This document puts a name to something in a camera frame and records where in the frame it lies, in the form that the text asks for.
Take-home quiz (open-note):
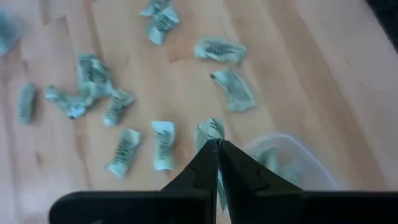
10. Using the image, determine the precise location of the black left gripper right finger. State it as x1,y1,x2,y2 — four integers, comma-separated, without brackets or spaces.
219,139,398,224

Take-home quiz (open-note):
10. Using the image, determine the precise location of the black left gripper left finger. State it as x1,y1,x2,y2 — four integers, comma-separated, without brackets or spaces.
49,139,220,224

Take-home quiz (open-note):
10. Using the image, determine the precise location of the clear plastic bowl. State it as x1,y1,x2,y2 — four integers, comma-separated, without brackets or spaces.
244,133,339,191

